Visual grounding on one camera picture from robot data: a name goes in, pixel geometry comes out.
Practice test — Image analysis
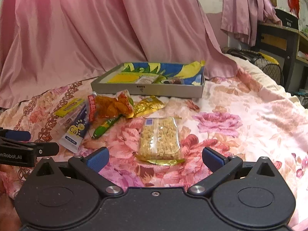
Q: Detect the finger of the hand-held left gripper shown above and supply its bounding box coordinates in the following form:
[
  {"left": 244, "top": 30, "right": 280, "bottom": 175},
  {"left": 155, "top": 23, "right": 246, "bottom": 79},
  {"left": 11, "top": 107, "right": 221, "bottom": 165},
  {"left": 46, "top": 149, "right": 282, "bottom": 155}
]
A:
[{"left": 0, "top": 128, "right": 59, "bottom": 157}]

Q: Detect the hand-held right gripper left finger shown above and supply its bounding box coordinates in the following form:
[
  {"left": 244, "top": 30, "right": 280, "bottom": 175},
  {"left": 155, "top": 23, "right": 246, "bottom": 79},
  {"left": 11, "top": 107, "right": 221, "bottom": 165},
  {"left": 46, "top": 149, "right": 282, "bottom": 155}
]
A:
[{"left": 34, "top": 147, "right": 121, "bottom": 199}]

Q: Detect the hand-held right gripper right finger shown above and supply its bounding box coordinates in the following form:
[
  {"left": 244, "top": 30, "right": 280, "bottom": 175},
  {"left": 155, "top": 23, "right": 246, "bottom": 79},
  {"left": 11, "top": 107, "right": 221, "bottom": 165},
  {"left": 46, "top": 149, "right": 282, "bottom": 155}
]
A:
[{"left": 188, "top": 147, "right": 280, "bottom": 197}]

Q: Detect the green sausage stick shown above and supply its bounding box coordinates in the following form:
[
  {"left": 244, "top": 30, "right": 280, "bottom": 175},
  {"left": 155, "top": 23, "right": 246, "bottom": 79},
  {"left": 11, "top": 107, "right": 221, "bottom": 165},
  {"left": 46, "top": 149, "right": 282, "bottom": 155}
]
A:
[{"left": 91, "top": 114, "right": 123, "bottom": 140}]

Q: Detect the blue and white sachet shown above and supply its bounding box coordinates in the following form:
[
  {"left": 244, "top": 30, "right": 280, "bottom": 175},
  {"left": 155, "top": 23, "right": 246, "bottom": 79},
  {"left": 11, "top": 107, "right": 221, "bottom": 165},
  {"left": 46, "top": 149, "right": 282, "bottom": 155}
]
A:
[{"left": 58, "top": 102, "right": 90, "bottom": 154}]

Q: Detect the orange snack packet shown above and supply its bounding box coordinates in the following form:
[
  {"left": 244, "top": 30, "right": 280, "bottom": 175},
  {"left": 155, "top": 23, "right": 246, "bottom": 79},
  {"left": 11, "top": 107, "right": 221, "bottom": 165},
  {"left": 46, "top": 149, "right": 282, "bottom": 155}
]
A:
[{"left": 87, "top": 90, "right": 135, "bottom": 123}]

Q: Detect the clear puffed rice bar packet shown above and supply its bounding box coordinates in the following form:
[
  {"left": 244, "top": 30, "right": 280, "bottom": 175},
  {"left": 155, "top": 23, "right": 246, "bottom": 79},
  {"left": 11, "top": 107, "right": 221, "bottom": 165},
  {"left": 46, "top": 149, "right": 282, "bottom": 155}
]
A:
[{"left": 134, "top": 117, "right": 186, "bottom": 166}]

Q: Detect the yellow packet with purple label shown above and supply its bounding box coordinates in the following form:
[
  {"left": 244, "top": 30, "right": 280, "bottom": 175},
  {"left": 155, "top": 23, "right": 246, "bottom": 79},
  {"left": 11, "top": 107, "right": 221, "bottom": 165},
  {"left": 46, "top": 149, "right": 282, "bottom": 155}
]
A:
[{"left": 55, "top": 97, "right": 86, "bottom": 126}]

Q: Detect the colourful painted cardboard box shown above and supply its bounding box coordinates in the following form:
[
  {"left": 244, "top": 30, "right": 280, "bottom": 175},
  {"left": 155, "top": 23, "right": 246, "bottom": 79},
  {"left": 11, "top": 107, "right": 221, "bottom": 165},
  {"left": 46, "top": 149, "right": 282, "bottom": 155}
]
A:
[{"left": 90, "top": 62, "right": 205, "bottom": 99}]

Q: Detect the floral pink blanket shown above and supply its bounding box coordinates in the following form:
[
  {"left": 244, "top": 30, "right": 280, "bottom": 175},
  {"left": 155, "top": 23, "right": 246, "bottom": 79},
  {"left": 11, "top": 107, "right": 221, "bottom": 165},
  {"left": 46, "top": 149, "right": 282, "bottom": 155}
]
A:
[{"left": 0, "top": 53, "right": 308, "bottom": 231}]

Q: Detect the gold foil snack packet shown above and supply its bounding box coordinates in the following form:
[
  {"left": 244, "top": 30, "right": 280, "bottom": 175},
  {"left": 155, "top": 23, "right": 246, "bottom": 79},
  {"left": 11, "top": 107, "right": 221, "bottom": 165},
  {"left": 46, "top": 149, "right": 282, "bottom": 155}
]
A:
[{"left": 132, "top": 96, "right": 166, "bottom": 118}]

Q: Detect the quilted handbag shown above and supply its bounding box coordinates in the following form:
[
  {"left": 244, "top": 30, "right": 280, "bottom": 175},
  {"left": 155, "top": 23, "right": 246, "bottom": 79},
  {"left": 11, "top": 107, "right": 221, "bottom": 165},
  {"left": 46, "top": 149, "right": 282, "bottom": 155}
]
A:
[{"left": 223, "top": 48, "right": 284, "bottom": 85}]

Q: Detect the yellow bag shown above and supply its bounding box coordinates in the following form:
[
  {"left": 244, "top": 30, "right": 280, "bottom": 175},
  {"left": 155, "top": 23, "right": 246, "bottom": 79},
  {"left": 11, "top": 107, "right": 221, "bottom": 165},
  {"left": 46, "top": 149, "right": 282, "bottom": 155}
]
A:
[{"left": 259, "top": 52, "right": 280, "bottom": 64}]

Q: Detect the large pink satin cloth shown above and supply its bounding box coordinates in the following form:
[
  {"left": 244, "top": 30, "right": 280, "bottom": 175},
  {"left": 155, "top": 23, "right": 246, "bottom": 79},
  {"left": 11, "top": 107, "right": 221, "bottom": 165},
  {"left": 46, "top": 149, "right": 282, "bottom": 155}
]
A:
[{"left": 0, "top": 0, "right": 241, "bottom": 109}]

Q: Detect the black cabinet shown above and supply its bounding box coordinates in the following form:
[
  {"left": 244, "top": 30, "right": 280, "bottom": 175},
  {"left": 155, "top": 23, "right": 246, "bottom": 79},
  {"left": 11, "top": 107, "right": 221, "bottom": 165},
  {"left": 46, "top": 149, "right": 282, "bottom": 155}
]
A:
[{"left": 255, "top": 22, "right": 300, "bottom": 90}]

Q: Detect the wooden shelf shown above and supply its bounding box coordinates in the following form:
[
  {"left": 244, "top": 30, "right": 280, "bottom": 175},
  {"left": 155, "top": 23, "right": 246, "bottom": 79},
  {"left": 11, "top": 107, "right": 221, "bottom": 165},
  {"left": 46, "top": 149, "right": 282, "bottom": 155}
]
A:
[{"left": 297, "top": 29, "right": 308, "bottom": 64}]

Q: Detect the pink hanging curtain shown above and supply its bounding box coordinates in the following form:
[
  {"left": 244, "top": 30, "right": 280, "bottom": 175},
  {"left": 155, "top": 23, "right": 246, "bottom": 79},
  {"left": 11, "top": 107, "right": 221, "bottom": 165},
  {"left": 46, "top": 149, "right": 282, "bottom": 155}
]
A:
[{"left": 220, "top": 0, "right": 282, "bottom": 47}]

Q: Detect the black box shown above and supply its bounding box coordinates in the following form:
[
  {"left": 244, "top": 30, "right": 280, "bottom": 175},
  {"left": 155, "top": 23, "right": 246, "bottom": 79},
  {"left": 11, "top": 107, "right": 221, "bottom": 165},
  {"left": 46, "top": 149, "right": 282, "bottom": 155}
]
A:
[{"left": 274, "top": 8, "right": 299, "bottom": 29}]

